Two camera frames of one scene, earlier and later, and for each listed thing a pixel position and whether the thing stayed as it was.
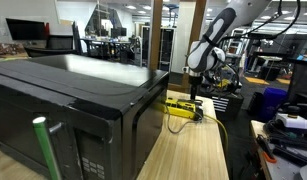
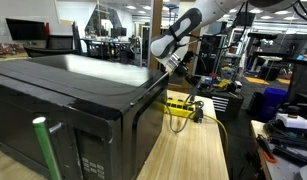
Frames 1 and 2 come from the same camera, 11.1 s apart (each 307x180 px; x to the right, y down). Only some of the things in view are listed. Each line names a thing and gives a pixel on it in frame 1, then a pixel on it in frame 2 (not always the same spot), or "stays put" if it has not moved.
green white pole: (41, 130) stays put
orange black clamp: (266, 149) stays put
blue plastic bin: (273, 97) stays put
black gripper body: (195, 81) -> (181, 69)
